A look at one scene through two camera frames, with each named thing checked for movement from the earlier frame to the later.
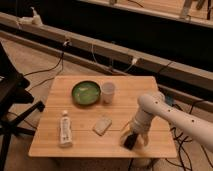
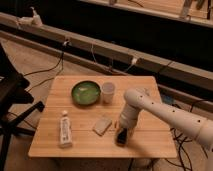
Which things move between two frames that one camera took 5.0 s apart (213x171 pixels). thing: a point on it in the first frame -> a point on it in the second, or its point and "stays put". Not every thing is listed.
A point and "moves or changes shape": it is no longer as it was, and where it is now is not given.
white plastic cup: [108, 91] stays put
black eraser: [130, 140] moves or changes shape
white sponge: [102, 125] stays put
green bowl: [86, 93] stays put
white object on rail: [29, 21] stays put
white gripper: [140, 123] -> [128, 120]
